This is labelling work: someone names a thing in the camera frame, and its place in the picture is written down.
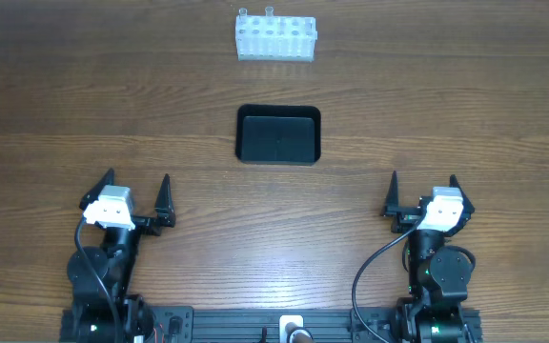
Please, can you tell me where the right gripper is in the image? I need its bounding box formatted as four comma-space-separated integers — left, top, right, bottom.
381, 171, 476, 235

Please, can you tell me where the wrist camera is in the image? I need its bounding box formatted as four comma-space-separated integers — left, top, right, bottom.
417, 186, 465, 233
82, 184, 136, 232

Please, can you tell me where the mounting rail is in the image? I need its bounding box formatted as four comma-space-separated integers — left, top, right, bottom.
59, 306, 484, 343

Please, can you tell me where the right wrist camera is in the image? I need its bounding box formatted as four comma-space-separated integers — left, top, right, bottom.
417, 186, 465, 233

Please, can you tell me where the black cable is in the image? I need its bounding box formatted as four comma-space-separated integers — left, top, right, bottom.
73, 214, 126, 343
351, 213, 428, 343

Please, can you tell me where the black tray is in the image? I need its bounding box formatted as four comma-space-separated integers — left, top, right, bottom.
234, 103, 322, 167

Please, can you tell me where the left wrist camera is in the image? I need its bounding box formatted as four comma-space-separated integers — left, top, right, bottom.
82, 184, 136, 232

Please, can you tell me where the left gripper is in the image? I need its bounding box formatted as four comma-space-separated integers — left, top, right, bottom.
79, 167, 177, 237

